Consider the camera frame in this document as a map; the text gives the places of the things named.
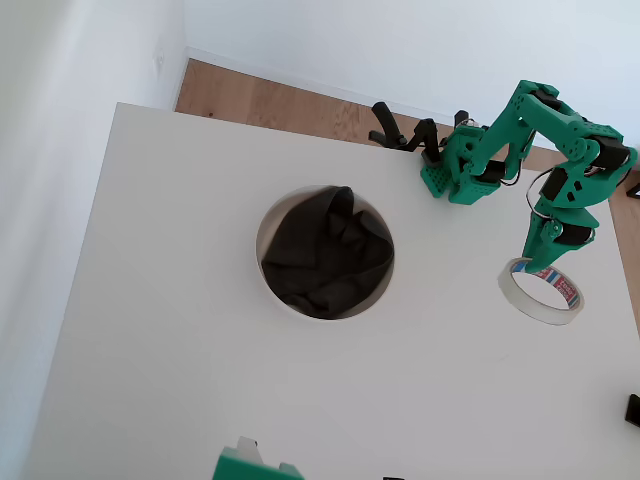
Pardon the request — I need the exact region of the white plastic part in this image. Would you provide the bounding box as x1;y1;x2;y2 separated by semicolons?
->
234;436;264;466

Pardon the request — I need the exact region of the green printed block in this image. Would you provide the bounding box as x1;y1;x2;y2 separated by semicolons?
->
212;446;306;480

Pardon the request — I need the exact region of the black cloth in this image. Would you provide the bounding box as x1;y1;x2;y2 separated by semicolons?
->
260;185;395;320

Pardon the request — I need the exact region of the black clamp with long handle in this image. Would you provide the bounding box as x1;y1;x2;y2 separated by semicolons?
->
368;101;409;150

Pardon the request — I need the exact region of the white masking tape roll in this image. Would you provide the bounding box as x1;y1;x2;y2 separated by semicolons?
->
497;257;586;327

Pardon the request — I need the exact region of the thin arm cable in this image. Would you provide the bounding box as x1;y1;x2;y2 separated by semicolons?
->
523;168;552;217

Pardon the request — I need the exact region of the black clamp with bent lever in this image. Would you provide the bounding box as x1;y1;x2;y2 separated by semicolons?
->
405;118;445;167

